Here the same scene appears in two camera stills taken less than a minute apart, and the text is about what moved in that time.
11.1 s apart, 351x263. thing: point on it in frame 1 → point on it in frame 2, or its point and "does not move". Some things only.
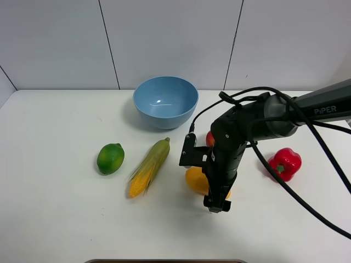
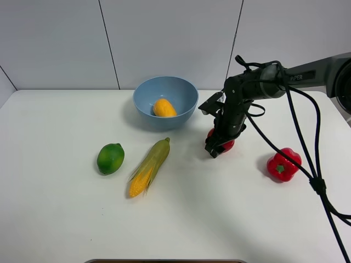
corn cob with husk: [141, 178] does not move
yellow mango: [198, 181] → [163, 108]
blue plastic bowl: [166, 102] does not move
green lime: [110, 158] does not move
